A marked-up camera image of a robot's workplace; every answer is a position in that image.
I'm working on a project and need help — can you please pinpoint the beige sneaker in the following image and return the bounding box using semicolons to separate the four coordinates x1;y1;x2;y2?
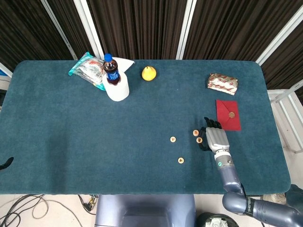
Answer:
261;192;287;205

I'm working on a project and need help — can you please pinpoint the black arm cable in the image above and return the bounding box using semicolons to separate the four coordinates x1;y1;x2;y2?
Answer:
238;181;247;198

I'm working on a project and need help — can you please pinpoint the teal blue table cloth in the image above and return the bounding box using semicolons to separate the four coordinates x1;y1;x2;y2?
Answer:
0;59;291;196

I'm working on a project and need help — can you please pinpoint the black power plug cable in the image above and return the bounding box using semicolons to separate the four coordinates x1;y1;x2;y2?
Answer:
78;194;97;215

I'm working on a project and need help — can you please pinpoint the yellow pear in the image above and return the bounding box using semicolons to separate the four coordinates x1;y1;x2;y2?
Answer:
141;66;157;82

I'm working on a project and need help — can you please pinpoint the blue grey robot torso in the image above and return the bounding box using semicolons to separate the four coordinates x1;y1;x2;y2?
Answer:
94;194;196;227

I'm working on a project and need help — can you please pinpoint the black trash bin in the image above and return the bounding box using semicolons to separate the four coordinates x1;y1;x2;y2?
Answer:
196;212;240;227

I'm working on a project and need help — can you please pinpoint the black floor cable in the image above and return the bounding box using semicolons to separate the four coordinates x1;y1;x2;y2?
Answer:
0;195;48;227

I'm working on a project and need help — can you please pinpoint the cola bottle blue label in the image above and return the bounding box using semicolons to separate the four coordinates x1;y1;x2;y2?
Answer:
102;53;121;85

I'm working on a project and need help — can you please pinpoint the aluminium frame rack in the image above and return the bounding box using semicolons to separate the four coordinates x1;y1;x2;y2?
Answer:
267;79;303;154

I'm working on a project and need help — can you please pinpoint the red envelope gold seal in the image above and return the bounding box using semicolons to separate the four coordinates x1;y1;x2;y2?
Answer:
215;99;242;131

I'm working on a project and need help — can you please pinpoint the teal clear snack bag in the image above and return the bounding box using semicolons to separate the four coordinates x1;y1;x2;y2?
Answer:
68;52;107;91

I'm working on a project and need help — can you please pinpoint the white frame post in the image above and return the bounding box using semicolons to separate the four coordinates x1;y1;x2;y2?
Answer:
255;4;303;66
73;0;105;60
176;0;196;60
40;0;79;60

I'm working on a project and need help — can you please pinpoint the dark brown curtain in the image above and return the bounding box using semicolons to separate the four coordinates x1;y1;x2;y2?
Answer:
0;0;303;90

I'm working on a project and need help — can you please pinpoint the white toilet paper roll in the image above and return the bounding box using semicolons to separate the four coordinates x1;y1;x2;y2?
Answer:
101;72;130;102

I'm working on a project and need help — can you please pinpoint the grey floor cable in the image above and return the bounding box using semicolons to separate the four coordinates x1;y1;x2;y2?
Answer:
23;195;80;227

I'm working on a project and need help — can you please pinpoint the grey black right robot hand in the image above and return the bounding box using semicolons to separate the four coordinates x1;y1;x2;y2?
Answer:
198;116;230;153

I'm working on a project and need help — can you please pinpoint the person dark trouser leg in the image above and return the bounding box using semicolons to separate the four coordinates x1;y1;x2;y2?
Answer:
285;183;303;206

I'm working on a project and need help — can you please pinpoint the white blue side panel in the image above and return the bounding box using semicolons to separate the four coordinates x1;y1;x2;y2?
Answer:
0;61;13;79

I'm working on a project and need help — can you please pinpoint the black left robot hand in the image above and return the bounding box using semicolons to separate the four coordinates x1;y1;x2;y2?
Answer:
0;157;14;171

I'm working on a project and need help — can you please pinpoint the white paper sheet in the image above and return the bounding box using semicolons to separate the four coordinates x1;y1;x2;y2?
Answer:
113;57;135;72

